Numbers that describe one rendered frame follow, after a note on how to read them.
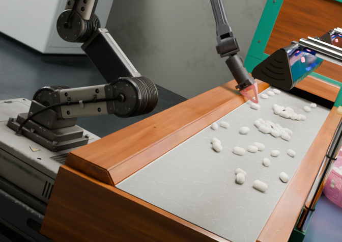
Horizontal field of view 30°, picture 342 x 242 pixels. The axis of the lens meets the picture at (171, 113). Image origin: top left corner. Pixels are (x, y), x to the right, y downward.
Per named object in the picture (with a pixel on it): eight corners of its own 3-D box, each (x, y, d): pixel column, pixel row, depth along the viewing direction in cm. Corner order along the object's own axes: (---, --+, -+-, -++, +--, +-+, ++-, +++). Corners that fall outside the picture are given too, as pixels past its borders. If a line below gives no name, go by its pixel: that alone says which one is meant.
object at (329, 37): (309, 48, 211) (317, 28, 209) (325, 41, 270) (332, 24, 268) (331, 57, 209) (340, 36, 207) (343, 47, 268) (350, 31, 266)
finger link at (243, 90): (266, 97, 246) (255, 76, 246) (263, 100, 240) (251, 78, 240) (252, 105, 249) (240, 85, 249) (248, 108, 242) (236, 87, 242)
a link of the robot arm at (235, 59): (222, 59, 241) (235, 51, 240) (225, 58, 248) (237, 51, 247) (231, 75, 241) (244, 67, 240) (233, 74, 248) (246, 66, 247)
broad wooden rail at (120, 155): (44, 229, 134) (67, 151, 129) (235, 108, 303) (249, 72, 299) (92, 253, 131) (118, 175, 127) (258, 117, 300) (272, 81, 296)
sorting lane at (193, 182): (111, 195, 128) (114, 185, 127) (268, 90, 297) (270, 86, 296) (247, 259, 120) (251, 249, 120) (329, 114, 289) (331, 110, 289)
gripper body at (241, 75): (256, 79, 247) (247, 63, 247) (251, 82, 237) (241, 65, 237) (242, 87, 249) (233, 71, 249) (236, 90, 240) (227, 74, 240)
